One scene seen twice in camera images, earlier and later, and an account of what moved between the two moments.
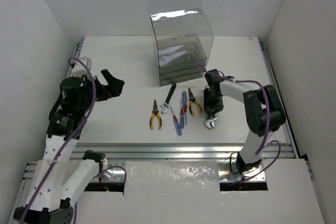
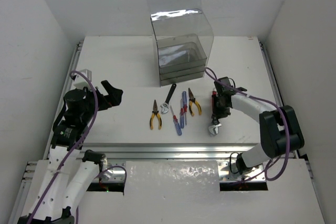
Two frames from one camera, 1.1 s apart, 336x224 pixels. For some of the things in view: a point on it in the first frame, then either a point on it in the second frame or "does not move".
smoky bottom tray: [166, 82] does not move
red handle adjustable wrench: [212, 121] -> [213, 129]
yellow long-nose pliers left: [155, 112] does not move
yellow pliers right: [192, 99] does not move
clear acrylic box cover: [183, 35] does not move
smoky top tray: [180, 53] does not move
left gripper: [102, 91] -> [101, 100]
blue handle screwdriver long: [185, 105] does not move
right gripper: [217, 107] -> [221, 114]
